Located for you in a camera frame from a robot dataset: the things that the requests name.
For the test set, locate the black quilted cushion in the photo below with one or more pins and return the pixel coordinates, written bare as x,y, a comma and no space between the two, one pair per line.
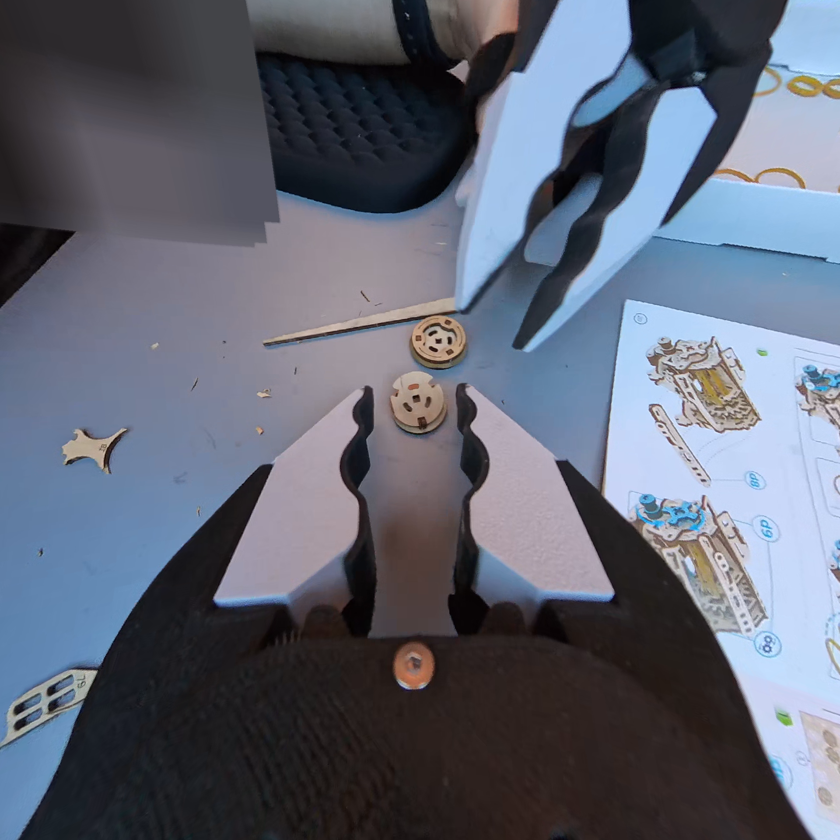
354,144

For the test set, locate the group of rubber bands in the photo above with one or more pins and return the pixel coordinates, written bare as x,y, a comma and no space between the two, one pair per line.
820,86

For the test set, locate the slotted wooden scrap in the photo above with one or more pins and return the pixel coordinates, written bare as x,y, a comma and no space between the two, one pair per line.
84,682

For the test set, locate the star-shaped wooden scrap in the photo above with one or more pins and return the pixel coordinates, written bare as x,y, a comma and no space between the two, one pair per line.
92,449

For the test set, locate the black wristband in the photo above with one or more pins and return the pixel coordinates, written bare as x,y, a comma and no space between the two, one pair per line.
413,33

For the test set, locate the person's left hand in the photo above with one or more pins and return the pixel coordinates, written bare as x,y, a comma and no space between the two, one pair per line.
472,23

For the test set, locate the white cardboard box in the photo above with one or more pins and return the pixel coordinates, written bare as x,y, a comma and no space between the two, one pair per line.
754,216

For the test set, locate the instruction booklet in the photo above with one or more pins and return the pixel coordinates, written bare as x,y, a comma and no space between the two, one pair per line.
630,426

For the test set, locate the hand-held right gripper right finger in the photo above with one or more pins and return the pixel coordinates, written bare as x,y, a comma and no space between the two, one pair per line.
525,538

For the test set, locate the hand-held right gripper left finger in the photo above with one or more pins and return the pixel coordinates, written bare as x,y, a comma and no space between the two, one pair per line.
308,538

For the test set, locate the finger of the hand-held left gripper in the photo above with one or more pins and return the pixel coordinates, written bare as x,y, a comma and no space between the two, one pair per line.
512,164
682,131

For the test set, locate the tapered wooden stick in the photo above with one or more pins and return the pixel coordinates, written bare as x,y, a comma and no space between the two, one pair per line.
367,321

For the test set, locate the notched wooden disc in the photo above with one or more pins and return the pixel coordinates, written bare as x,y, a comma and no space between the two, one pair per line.
403,407

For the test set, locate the thick wooden wheel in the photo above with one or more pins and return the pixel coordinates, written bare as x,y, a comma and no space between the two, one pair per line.
420,358

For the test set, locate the grey desk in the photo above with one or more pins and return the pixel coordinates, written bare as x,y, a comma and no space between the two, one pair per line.
197,328

